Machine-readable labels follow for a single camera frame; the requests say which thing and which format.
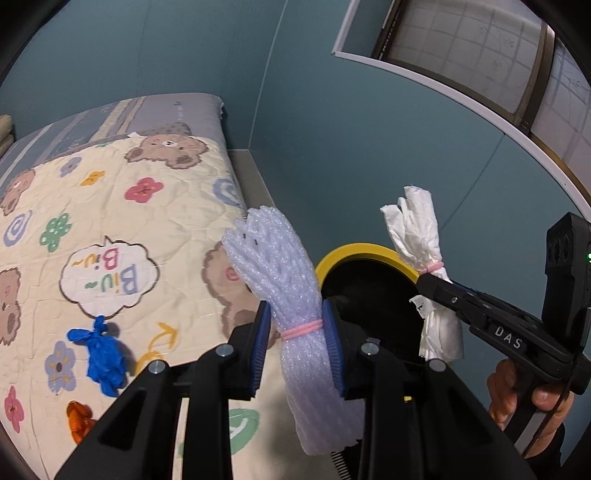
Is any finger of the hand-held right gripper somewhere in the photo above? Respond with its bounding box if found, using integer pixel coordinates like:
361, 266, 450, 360
416, 273, 472, 324
450, 281, 497, 308

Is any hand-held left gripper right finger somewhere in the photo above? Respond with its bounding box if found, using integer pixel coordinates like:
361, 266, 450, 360
322, 299, 536, 480

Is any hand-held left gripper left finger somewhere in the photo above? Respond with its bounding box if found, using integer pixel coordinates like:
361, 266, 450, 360
55, 300, 273, 480

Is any purple foam net bundle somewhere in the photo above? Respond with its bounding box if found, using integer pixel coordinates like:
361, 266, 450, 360
222, 205, 365, 457

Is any white tissue bundle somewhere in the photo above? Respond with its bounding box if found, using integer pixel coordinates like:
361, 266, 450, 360
380, 186, 465, 361

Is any yellow rimmed trash bin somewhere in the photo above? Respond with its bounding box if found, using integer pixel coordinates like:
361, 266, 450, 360
314, 243, 448, 402

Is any person's right forearm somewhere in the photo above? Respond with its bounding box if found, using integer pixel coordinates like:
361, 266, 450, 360
526, 422, 573, 480

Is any person's right hand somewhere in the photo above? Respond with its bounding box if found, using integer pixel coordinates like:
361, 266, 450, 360
487, 359, 578, 457

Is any blue knotted glove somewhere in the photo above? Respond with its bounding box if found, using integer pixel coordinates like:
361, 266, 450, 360
67, 316, 126, 398

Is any bear printed quilt blanket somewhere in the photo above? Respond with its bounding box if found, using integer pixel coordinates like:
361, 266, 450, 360
0, 122, 324, 480

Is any orange knotted glove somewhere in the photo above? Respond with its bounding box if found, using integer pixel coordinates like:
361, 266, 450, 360
66, 401, 98, 446

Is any grey bed frame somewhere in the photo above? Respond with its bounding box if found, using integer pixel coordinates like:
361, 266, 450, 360
228, 148, 278, 217

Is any window with white frame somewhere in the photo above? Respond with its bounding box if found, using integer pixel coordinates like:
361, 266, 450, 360
332, 0, 591, 208

